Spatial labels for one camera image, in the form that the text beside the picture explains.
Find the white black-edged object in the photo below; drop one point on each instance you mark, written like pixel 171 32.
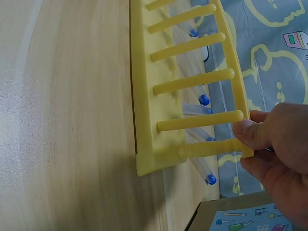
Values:
pixel 205 54

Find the row of blue-capped test tubes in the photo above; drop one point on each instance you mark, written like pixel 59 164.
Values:
pixel 204 99

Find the person's right hand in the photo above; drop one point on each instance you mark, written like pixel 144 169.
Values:
pixel 286 149

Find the person's right fingers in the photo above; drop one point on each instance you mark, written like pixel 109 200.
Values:
pixel 261 175

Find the person's right thumb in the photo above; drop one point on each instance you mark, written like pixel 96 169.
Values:
pixel 250 134

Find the yellow plastic test tube rack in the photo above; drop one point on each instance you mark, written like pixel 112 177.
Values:
pixel 144 101

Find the brown box with printed lid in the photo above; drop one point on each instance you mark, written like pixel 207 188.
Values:
pixel 209 216

